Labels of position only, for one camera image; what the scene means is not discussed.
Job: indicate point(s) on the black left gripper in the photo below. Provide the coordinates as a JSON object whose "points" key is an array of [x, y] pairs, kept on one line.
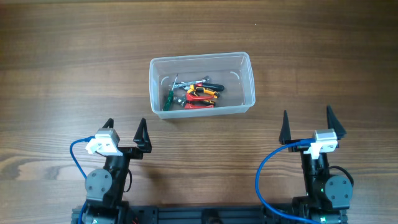
{"points": [[141, 138]]}

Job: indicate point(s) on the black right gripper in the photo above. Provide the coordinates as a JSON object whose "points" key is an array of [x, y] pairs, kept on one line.
{"points": [[285, 135]]}

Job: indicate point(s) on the green handled screwdriver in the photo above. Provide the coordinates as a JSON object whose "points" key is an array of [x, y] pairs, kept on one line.
{"points": [[170, 97]]}

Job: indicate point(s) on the red handled cutters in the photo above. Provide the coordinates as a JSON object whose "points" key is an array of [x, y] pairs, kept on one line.
{"points": [[191, 102]]}

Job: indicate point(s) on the orange black needle-nose pliers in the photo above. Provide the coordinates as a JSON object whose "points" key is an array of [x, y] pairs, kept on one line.
{"points": [[195, 90]]}

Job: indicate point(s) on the small silver wrench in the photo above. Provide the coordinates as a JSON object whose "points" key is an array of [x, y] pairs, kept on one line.
{"points": [[175, 85]]}

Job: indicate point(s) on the black red screwdriver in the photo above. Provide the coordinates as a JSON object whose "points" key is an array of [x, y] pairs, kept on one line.
{"points": [[214, 87]]}

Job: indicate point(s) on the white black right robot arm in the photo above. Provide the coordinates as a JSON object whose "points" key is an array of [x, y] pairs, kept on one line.
{"points": [[329, 189]]}

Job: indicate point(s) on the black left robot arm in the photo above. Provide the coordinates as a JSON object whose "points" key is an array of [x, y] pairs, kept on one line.
{"points": [[105, 187]]}

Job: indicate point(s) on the clear plastic container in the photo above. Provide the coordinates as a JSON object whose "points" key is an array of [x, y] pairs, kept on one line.
{"points": [[232, 70]]}

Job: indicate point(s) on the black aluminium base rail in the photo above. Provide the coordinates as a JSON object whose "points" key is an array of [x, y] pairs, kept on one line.
{"points": [[227, 215]]}

